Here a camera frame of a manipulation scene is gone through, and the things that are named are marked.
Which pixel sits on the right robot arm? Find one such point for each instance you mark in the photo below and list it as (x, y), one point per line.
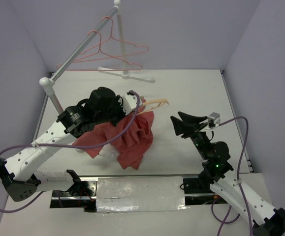
(222, 179)

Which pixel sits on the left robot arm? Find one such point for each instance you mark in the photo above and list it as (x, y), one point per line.
(21, 174)

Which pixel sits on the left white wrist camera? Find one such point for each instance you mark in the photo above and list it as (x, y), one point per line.
(129, 103)

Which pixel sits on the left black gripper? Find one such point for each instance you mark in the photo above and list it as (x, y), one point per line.
(118, 102)

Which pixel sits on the white garment rack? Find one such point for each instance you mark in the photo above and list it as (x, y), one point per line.
(83, 43)

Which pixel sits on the pink wire hanger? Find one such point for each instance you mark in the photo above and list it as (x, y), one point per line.
(96, 53)
(121, 38)

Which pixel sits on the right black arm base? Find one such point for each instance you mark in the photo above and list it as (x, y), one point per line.
(194, 185)

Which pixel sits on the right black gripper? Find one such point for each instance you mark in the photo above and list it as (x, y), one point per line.
(182, 127)

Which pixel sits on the pink wire hanger far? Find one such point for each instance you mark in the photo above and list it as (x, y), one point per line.
(121, 38)

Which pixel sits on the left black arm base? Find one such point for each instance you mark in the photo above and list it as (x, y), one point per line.
(81, 194)

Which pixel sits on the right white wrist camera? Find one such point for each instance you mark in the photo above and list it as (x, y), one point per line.
(213, 120)

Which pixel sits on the pink wire hanger near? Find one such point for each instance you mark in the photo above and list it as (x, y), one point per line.
(96, 53)

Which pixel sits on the silver foil tape panel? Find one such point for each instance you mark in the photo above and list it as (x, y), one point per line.
(140, 194)

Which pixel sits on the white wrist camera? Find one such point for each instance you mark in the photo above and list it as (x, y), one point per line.
(213, 120)
(129, 103)

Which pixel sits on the red t shirt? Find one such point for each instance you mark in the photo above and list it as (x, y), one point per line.
(127, 149)

